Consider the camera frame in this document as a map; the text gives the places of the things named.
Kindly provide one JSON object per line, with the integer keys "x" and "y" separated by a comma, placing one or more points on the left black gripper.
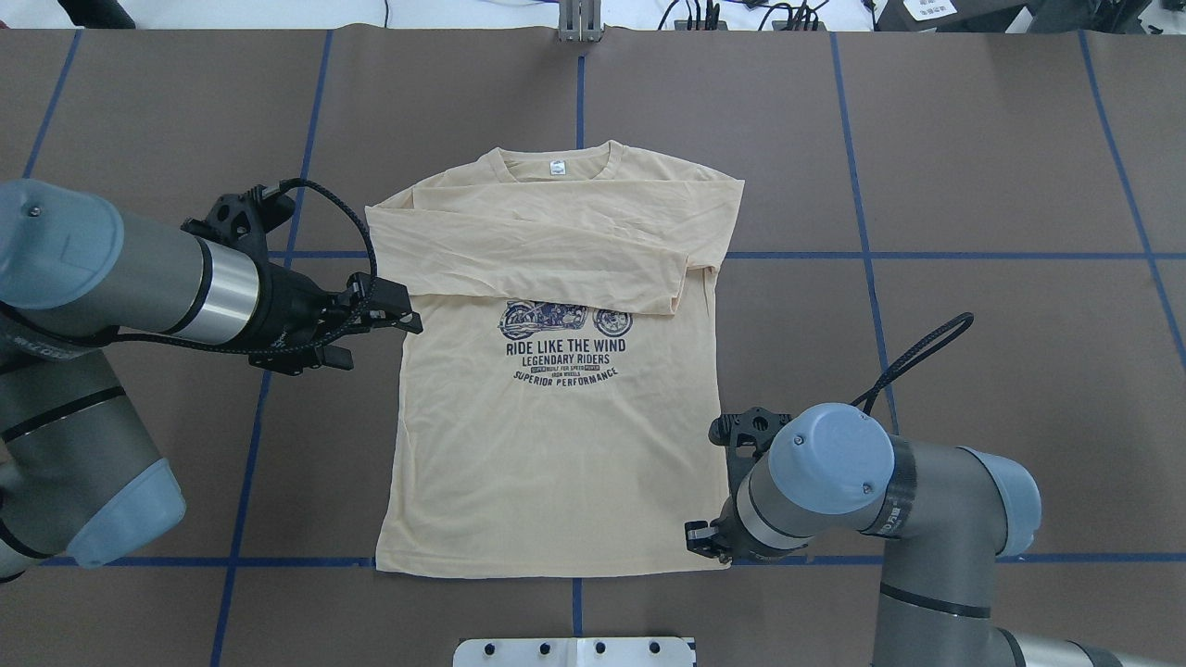
{"x": 289, "y": 308}

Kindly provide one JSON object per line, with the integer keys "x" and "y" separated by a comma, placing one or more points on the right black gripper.
{"x": 727, "y": 528}

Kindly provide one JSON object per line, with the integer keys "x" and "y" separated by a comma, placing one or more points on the cream long-sleeve printed shirt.
{"x": 552, "y": 416}

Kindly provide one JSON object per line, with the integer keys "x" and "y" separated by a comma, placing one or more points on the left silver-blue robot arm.
{"x": 82, "y": 475}

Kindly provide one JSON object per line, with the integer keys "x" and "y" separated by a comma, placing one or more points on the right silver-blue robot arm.
{"x": 945, "y": 514}

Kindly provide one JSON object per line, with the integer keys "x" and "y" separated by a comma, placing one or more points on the black label box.
{"x": 966, "y": 16}

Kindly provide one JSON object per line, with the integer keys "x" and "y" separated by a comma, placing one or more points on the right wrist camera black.
{"x": 746, "y": 436}

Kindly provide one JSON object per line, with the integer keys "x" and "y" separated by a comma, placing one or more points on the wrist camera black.
{"x": 242, "y": 221}
{"x": 746, "y": 436}

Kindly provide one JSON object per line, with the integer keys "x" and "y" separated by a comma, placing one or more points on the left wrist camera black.
{"x": 242, "y": 221}

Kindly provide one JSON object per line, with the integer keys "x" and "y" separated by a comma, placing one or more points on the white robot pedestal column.
{"x": 577, "y": 651}

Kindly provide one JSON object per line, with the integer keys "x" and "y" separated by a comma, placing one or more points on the aluminium frame post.
{"x": 580, "y": 21}

